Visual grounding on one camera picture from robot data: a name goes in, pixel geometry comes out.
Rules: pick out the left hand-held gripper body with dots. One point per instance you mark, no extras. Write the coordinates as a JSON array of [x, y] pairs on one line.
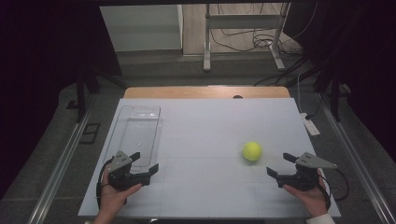
[[120, 179]]

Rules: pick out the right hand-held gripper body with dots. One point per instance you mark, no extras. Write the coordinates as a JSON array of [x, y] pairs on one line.
[[303, 179]]

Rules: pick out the clear plastic container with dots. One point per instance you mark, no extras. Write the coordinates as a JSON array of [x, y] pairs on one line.
[[138, 130]]

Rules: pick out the yellow tennis ball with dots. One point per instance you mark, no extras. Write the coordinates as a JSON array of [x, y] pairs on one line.
[[252, 151]]

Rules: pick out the person's left hand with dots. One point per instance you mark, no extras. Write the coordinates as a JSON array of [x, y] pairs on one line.
[[113, 199]]

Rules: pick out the person's right hand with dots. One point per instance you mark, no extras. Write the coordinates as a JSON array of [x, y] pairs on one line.
[[311, 200]]

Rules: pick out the white power strip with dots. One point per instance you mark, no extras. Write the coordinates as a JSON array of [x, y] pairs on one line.
[[310, 125]]

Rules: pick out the black metal stand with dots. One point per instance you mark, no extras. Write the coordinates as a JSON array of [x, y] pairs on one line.
[[334, 93], [81, 93]]

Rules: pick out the wooden table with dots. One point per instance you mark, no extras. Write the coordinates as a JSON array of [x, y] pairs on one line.
[[186, 92]]

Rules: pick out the dark curtain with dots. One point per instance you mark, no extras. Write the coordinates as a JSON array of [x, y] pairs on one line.
[[367, 62], [37, 77]]

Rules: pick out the white cabinet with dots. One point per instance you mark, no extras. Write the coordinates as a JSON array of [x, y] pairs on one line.
[[140, 28]]

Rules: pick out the black rectangular frame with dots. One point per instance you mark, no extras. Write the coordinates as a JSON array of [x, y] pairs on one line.
[[89, 133]]

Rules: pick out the silver metal rail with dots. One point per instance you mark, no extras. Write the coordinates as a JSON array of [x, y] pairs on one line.
[[59, 174], [358, 161]]

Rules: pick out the grey metal desk frame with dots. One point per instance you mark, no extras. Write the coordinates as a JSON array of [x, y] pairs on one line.
[[243, 21]]

